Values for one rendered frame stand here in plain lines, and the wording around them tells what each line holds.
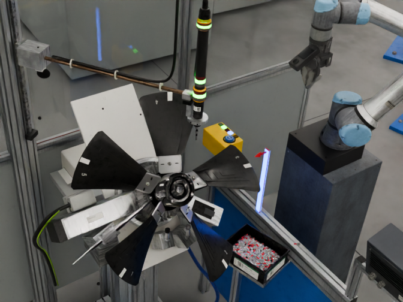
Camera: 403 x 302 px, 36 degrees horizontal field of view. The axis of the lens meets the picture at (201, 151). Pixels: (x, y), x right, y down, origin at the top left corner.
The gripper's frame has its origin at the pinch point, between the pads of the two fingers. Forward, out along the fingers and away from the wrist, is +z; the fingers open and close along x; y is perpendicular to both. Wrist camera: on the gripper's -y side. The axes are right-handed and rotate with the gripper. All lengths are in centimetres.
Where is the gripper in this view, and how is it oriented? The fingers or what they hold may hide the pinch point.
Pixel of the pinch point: (306, 85)
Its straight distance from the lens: 238.4
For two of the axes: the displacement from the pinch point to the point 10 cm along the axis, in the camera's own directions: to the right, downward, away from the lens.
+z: -0.6, 7.8, 6.2
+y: 8.1, -3.2, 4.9
